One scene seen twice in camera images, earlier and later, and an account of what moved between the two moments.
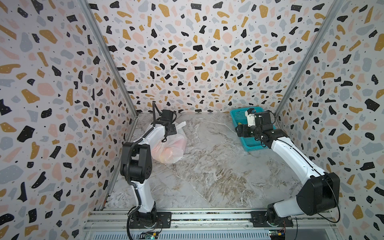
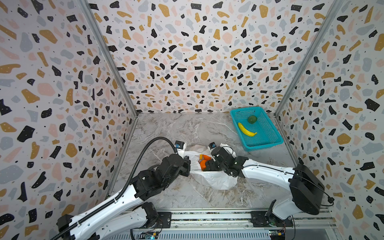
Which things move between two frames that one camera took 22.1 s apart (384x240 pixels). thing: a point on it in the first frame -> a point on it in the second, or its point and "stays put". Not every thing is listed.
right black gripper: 241,130 -> 213,163
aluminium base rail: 315,225 stays put
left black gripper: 172,130 -> 186,164
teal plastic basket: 239,118 stays put
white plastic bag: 169,149 -> 213,180
